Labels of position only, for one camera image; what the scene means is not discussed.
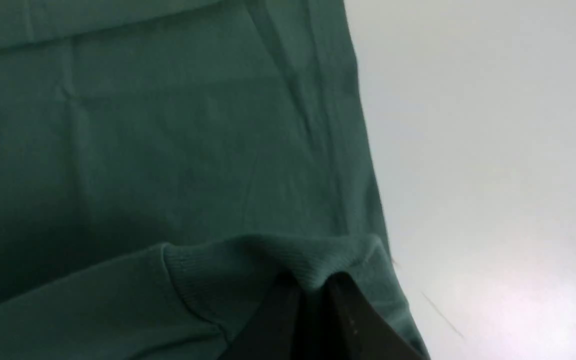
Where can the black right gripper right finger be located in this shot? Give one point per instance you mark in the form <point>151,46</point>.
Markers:
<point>352,328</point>

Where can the green long sleeve shirt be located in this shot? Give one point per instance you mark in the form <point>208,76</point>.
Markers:
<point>162,162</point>

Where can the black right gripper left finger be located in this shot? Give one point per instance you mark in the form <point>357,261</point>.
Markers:
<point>270,333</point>

